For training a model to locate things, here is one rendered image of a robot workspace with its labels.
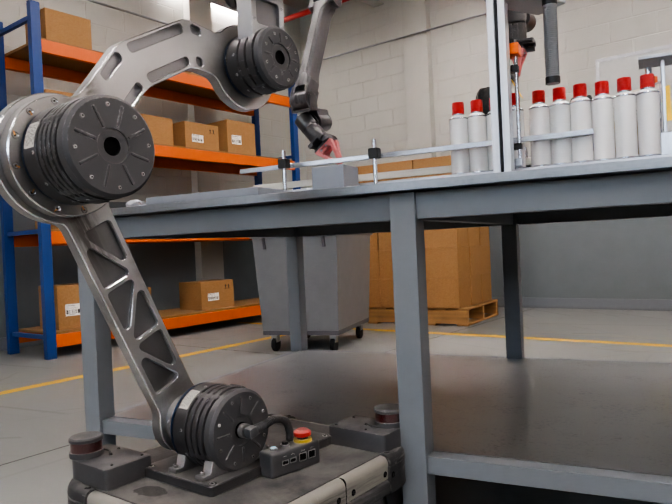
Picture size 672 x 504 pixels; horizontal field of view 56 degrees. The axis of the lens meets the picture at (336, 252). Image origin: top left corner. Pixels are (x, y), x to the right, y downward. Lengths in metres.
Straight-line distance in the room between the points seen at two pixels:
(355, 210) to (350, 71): 6.34
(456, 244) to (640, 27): 2.60
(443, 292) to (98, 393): 3.68
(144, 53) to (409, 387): 0.90
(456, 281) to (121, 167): 4.26
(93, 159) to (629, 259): 5.53
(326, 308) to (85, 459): 2.82
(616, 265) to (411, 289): 4.94
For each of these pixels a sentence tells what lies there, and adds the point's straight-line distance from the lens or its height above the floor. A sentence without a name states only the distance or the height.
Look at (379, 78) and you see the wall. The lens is 7.49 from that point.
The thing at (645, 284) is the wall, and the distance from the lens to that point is 6.21.
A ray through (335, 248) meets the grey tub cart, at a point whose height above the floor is 0.68.
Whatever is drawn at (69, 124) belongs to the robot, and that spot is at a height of 0.91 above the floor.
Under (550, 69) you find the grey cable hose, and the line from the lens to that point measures 1.69.
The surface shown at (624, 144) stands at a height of 0.92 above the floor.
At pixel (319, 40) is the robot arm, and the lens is 2.11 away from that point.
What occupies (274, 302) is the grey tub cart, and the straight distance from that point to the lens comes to 4.21.
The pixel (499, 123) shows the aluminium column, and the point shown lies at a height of 0.98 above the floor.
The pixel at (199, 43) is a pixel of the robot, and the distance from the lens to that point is 1.49.
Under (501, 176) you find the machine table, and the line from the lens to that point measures 1.31.
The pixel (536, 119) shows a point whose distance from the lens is 1.77.
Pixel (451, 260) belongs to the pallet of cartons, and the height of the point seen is 0.54.
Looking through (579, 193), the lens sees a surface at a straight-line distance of 1.33.
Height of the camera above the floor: 0.70
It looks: 1 degrees down
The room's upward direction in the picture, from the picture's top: 3 degrees counter-clockwise
